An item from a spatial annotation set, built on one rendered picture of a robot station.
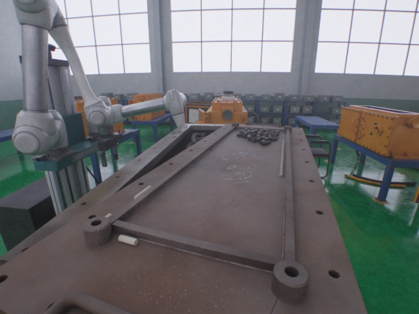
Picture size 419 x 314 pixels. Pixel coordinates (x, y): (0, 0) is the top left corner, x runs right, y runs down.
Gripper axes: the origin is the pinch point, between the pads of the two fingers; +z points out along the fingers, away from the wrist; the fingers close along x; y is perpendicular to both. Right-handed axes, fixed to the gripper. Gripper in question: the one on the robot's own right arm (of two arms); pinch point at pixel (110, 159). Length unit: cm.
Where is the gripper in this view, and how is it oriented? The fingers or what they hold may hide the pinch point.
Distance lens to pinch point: 146.7
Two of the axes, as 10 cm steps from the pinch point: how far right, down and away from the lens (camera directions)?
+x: -1.0, 3.1, -9.4
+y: -9.9, -0.3, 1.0
